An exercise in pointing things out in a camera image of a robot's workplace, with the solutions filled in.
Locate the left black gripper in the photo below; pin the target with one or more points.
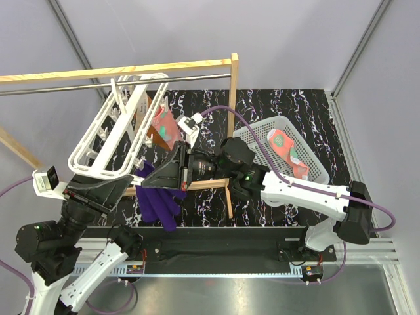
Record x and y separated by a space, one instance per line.
102 194

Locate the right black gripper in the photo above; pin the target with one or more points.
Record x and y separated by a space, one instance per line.
175 171

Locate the orange sock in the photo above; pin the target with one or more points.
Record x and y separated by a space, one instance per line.
154 134

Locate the purple sock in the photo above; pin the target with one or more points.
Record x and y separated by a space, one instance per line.
159 204

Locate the white plastic clip hanger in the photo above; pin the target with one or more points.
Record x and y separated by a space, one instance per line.
128 110

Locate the pink patterned sock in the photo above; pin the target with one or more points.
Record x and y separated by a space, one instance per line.
166 126
284 147

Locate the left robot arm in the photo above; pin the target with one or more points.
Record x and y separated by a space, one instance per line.
50 247

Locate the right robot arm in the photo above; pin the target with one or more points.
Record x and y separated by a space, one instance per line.
348 209

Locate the metal rack rod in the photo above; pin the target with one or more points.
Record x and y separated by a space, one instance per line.
65 87

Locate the white plastic basket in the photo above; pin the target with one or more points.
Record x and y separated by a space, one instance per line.
317 172

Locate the black marbled mat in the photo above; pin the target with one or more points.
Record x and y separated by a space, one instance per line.
309 112

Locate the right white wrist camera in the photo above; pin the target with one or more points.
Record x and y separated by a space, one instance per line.
190 126

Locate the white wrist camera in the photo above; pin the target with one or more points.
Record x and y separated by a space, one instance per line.
190 126
47 184

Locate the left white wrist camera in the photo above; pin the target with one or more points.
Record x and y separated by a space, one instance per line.
47 184

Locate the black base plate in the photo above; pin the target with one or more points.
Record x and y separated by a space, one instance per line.
218 252

